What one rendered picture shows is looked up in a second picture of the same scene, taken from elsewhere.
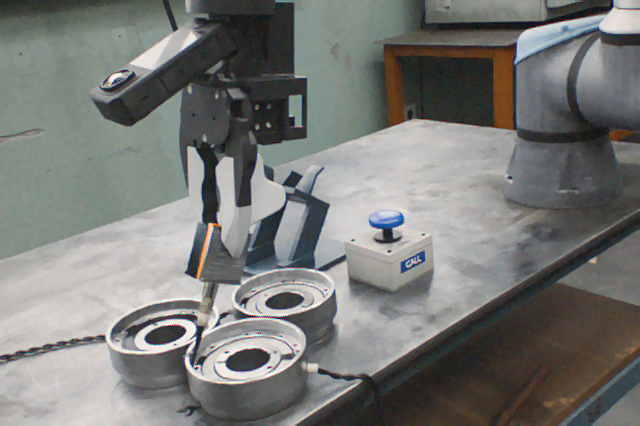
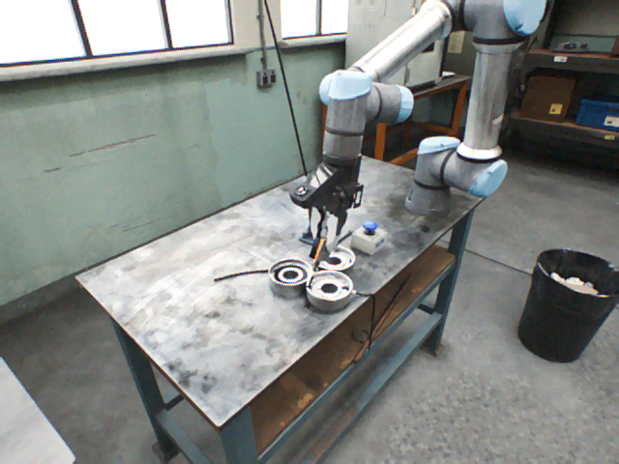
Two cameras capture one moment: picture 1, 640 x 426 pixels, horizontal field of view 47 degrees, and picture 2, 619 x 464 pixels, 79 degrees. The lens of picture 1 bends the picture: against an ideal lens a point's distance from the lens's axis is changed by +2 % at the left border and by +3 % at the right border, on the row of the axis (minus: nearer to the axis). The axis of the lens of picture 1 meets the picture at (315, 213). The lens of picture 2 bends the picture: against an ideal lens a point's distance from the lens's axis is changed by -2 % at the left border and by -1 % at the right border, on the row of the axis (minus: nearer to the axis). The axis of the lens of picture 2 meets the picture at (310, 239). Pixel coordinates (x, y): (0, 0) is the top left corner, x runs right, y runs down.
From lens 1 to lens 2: 34 cm
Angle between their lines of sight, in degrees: 15
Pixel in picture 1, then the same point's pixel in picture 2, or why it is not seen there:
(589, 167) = (442, 200)
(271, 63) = (351, 179)
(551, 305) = not seen: hidden behind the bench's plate
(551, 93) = (432, 170)
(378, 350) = (372, 282)
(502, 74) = not seen: hidden behind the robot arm
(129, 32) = (199, 83)
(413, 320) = (383, 270)
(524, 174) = (416, 200)
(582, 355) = (425, 270)
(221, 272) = (323, 257)
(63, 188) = (164, 164)
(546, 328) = not seen: hidden behind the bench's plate
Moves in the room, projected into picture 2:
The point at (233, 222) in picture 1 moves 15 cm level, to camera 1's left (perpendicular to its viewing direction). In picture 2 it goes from (333, 241) to (261, 246)
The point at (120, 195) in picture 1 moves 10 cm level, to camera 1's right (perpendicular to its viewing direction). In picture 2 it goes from (191, 168) to (207, 167)
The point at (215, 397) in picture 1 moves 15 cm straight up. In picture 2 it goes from (322, 304) to (323, 246)
